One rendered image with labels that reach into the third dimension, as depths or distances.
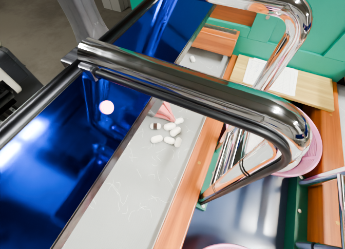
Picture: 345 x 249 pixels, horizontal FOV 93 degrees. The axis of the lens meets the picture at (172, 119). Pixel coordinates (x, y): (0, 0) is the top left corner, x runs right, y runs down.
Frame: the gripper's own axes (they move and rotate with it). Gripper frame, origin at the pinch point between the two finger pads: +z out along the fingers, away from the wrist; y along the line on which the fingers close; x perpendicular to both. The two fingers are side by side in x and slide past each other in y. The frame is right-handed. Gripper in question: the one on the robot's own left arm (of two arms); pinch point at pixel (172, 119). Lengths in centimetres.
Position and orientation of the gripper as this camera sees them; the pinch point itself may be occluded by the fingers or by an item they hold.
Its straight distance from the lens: 50.3
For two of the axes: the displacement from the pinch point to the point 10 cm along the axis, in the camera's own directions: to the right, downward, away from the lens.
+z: 7.0, 6.1, 3.7
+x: -5.7, 1.7, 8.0
